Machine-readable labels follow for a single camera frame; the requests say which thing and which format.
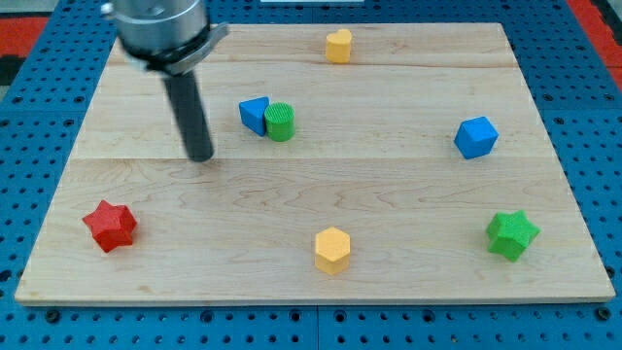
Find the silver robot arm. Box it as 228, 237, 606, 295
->
101, 0, 229, 76

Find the red star block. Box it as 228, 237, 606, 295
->
82, 200, 137, 253

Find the green star block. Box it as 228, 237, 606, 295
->
486, 210, 540, 263

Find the light wooden board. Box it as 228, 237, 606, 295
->
15, 22, 615, 306

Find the green cylinder block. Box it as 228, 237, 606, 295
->
264, 102, 295, 142

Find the yellow hexagon block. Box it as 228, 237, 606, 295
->
314, 227, 351, 275

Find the blue triangle block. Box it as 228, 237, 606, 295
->
238, 96, 269, 136

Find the yellow heart block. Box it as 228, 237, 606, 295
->
325, 28, 353, 64

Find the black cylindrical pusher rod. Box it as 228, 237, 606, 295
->
163, 71, 214, 162

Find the blue cube block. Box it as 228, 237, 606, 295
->
454, 116, 499, 159

